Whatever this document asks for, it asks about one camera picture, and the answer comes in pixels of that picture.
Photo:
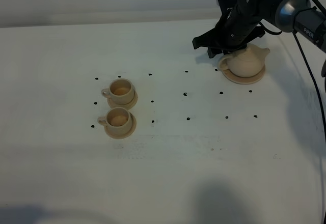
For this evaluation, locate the far beige teacup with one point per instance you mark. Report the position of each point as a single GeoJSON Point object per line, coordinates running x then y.
{"type": "Point", "coordinates": [120, 90]}

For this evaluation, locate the round beige teapot saucer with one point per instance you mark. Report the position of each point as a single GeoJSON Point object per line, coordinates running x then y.
{"type": "Point", "coordinates": [244, 80]}

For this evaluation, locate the beige ceramic teapot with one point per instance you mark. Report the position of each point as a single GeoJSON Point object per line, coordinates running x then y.
{"type": "Point", "coordinates": [246, 62]}

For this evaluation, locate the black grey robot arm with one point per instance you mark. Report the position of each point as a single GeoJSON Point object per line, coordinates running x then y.
{"type": "Point", "coordinates": [306, 17]}

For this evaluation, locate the near beige teacup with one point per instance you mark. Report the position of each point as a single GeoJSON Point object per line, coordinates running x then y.
{"type": "Point", "coordinates": [118, 120]}

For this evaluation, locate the beige cup saucer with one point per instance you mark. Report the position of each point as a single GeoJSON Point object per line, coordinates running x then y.
{"type": "Point", "coordinates": [127, 106]}
{"type": "Point", "coordinates": [130, 132]}

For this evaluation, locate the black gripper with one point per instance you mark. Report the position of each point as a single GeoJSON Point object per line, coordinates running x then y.
{"type": "Point", "coordinates": [237, 27]}

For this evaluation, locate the near beige cup saucer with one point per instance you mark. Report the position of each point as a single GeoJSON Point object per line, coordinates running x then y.
{"type": "Point", "coordinates": [130, 132]}

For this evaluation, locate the far beige cup saucer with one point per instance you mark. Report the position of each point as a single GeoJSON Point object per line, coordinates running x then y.
{"type": "Point", "coordinates": [127, 106]}

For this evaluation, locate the beige teacup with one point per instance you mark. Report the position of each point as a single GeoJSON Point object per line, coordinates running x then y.
{"type": "Point", "coordinates": [118, 120]}
{"type": "Point", "coordinates": [120, 90]}

